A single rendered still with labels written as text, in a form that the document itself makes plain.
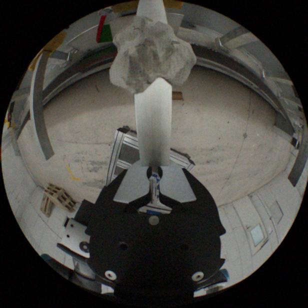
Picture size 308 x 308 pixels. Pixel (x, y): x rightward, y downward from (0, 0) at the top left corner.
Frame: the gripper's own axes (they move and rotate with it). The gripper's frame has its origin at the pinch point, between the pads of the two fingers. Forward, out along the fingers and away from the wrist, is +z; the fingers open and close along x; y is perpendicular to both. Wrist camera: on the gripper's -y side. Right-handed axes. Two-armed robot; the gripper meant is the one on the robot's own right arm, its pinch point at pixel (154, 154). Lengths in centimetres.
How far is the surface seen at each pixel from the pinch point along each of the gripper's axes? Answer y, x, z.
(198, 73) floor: -46, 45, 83
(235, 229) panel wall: 228, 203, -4
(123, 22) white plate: -27.9, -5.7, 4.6
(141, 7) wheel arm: -20.7, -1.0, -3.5
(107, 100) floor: -19, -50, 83
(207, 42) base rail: -29.1, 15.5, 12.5
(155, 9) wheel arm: -19.4, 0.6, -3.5
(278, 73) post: -31, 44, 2
